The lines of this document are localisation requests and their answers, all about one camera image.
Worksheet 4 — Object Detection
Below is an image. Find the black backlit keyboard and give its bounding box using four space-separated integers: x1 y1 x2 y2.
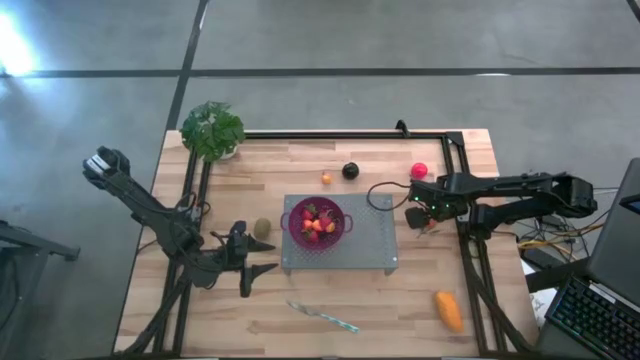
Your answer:
543 274 640 360

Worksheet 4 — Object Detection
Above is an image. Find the purple plastic colander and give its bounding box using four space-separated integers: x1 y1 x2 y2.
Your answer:
279 195 355 252

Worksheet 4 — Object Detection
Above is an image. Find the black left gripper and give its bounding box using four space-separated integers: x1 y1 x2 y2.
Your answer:
220 220 280 299

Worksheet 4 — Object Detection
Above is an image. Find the dark grey side stand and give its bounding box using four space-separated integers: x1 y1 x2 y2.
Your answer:
0 218 82 360

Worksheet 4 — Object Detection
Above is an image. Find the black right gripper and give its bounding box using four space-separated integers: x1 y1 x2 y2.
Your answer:
403 174 470 231

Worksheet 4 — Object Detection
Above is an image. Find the yellow cable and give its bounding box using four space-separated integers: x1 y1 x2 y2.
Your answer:
516 222 607 251

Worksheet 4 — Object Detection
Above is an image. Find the orange mango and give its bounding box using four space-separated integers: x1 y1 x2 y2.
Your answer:
432 290 466 335

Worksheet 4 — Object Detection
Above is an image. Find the black power brick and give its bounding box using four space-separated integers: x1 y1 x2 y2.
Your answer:
521 246 552 270

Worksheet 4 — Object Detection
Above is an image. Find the white paper sheet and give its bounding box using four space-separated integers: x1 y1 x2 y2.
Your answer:
528 286 552 322

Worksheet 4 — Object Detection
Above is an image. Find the grey laptop lid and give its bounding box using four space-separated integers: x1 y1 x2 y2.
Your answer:
584 157 640 302

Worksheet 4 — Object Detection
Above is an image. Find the green plant in white pot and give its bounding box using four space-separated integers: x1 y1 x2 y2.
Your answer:
179 101 247 163

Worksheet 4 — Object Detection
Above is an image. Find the knife with teal white handle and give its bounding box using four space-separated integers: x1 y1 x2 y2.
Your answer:
285 298 362 335

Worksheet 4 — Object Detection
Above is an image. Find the brown green kiwi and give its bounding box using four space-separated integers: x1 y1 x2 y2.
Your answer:
253 217 273 241

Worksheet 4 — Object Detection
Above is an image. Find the grey perforated metal shelf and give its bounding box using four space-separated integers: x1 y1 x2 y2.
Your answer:
280 193 400 277

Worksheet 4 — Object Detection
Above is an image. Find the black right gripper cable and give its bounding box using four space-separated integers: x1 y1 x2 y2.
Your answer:
365 180 414 213

